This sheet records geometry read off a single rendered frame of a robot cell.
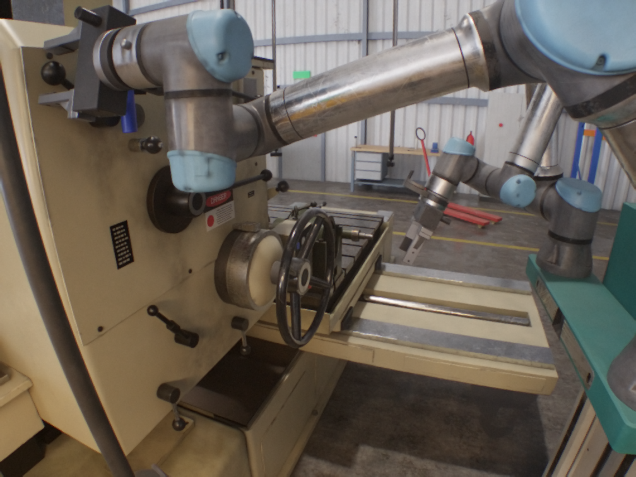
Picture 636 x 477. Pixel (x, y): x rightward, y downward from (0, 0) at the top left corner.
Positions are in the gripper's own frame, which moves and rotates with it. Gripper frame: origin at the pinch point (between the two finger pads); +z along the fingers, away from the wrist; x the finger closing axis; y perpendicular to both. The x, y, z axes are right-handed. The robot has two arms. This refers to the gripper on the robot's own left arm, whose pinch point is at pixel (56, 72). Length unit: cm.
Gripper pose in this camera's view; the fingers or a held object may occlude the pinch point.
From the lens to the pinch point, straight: 63.7
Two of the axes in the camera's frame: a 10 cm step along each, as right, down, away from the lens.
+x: -0.9, 9.9, 1.1
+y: -3.4, 0.8, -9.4
